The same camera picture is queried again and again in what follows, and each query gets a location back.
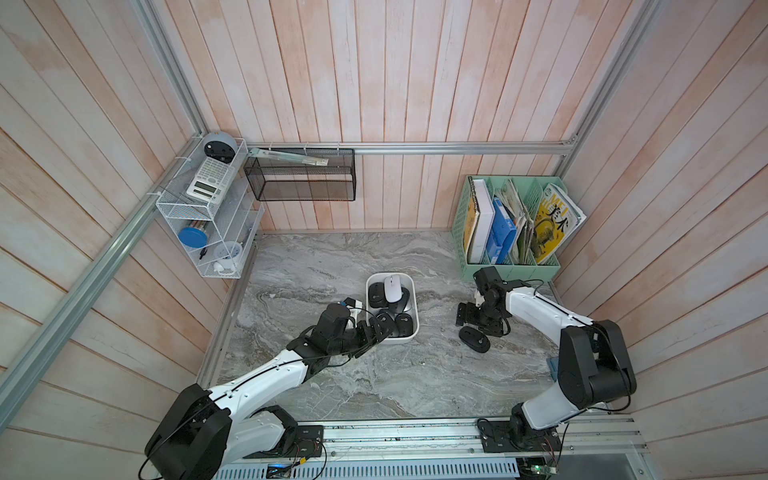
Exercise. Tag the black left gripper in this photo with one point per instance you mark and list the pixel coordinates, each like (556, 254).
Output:
(368, 341)

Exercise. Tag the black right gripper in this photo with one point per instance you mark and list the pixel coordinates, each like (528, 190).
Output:
(467, 308)

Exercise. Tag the white mouse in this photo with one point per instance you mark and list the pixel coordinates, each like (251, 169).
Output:
(392, 288)

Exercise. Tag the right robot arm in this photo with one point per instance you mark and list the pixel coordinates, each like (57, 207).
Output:
(593, 364)

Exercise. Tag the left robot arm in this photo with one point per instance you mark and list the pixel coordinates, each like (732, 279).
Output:
(207, 428)

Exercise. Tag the white storage box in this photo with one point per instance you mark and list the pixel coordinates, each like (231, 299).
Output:
(407, 282)

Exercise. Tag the white book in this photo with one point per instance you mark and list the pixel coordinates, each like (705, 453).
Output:
(483, 221)

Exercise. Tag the blue wallet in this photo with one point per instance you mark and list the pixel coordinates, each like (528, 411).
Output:
(553, 365)

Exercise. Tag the green folder with papers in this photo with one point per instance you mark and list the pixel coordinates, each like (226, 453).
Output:
(511, 200)

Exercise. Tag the blue binder folder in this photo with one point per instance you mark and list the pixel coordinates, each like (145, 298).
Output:
(503, 234)

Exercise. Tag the green plastic file organizer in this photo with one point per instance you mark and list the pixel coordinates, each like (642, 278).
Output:
(530, 190)

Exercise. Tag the beige book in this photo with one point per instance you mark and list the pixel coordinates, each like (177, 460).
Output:
(470, 224)

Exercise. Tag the yellow cover magazine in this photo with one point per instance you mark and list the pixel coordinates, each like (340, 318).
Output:
(557, 218)

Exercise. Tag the white cup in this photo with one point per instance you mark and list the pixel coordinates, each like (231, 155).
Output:
(227, 256)

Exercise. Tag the ruler on basket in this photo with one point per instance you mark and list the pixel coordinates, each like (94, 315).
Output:
(287, 157)

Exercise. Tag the blue lid jar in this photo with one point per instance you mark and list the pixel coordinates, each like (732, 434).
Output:
(194, 235)

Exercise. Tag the white calculator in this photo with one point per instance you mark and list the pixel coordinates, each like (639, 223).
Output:
(211, 181)

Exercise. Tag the round grey speaker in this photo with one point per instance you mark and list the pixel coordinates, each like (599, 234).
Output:
(220, 146)

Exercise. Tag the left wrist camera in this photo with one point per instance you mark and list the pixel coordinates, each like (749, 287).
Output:
(339, 320)

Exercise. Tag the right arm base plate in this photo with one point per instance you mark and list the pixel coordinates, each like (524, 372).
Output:
(512, 436)

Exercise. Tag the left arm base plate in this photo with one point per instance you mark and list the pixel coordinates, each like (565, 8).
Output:
(303, 441)

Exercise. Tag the aluminium front rail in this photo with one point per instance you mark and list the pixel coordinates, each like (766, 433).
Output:
(409, 439)

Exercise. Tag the black wire basket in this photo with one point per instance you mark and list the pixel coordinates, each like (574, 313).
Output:
(275, 181)

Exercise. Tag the white wire shelf rack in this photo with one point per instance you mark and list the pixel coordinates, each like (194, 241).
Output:
(236, 218)

